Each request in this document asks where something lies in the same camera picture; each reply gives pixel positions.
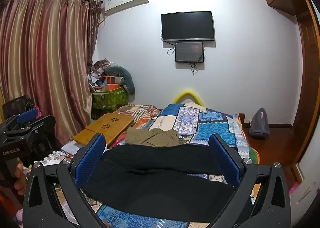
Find striped pink curtain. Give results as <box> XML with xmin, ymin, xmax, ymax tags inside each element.
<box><xmin>0</xmin><ymin>0</ymin><xmax>102</xmax><ymax>146</ymax></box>

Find white cloth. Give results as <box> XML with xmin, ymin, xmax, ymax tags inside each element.
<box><xmin>42</xmin><ymin>141</ymin><xmax>79</xmax><ymax>166</ymax></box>

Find striped orange blanket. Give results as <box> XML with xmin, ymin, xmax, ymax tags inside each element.
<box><xmin>112</xmin><ymin>104</ymin><xmax>163</xmax><ymax>129</ymax></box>

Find wooden lap desk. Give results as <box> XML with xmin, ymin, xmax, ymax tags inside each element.
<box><xmin>73</xmin><ymin>113</ymin><xmax>135</xmax><ymax>147</ymax></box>

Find person's left hand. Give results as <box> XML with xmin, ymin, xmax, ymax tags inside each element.
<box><xmin>14</xmin><ymin>161</ymin><xmax>27</xmax><ymax>196</ymax></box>

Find black chair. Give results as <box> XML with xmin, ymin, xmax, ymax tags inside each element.
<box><xmin>2</xmin><ymin>95</ymin><xmax>34</xmax><ymax>124</ymax></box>

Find black pants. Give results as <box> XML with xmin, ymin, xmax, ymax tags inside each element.
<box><xmin>80</xmin><ymin>143</ymin><xmax>242</xmax><ymax>225</ymax></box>

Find grey pillow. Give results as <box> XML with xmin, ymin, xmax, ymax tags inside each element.
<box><xmin>104</xmin><ymin>66</ymin><xmax>136</xmax><ymax>96</ymax></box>

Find grey bag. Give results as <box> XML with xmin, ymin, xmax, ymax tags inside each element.
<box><xmin>248</xmin><ymin>108</ymin><xmax>271</xmax><ymax>139</ymax></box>

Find khaki pants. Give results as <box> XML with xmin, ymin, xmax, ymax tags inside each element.
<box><xmin>124</xmin><ymin>128</ymin><xmax>180</xmax><ymax>147</ymax></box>

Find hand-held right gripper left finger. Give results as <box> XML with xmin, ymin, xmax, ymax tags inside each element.
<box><xmin>22</xmin><ymin>133</ymin><xmax>108</xmax><ymax>228</ymax></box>

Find wooden door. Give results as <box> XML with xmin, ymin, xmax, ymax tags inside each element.
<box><xmin>290</xmin><ymin>0</ymin><xmax>320</xmax><ymax>164</ymax></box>

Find black wall television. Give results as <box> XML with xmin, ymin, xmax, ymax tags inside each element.
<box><xmin>161</xmin><ymin>11</ymin><xmax>215</xmax><ymax>42</ymax></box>

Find pile of clutter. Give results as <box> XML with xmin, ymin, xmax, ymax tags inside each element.
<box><xmin>87</xmin><ymin>59</ymin><xmax>125</xmax><ymax>92</ymax></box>

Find green storage box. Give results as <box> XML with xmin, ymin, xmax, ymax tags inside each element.
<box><xmin>91</xmin><ymin>86</ymin><xmax>129</xmax><ymax>116</ymax></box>

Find patchwork blanket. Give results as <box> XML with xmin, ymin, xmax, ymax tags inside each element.
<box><xmin>54</xmin><ymin>103</ymin><xmax>260</xmax><ymax>228</ymax></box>

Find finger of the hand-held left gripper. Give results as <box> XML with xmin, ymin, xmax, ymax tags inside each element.
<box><xmin>16</xmin><ymin>108</ymin><xmax>39</xmax><ymax>124</ymax></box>

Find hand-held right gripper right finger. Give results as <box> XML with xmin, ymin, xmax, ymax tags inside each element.
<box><xmin>208</xmin><ymin>133</ymin><xmax>292</xmax><ymax>228</ymax></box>

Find small black monitor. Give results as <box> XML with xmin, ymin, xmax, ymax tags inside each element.
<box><xmin>174</xmin><ymin>41</ymin><xmax>205</xmax><ymax>63</ymax></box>

